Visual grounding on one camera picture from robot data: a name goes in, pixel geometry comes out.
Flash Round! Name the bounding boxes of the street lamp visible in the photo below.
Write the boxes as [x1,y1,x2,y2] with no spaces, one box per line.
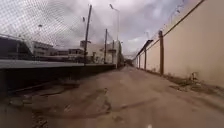
[108,3,121,68]

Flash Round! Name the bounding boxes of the cracked grey-brown asphalt road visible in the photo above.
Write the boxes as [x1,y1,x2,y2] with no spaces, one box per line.
[0,64,224,128]

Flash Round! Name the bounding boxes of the tall dark pole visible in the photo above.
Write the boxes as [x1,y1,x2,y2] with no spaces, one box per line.
[83,3,93,64]

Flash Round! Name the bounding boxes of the row of pale buildings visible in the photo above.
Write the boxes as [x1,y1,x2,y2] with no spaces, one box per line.
[0,35,124,64]

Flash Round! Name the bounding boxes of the low dark wall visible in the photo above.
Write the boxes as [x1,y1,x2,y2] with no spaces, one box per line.
[0,59,118,98]

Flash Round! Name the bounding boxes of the beige wall with brown posts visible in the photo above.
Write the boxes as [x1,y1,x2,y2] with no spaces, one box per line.
[131,0,224,88]

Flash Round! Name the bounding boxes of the tall wire mesh fence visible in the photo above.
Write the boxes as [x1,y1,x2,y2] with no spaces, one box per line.
[0,0,118,64]

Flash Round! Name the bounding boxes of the dirt strip along wall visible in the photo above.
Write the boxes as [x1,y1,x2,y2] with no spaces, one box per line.
[146,68,224,101]

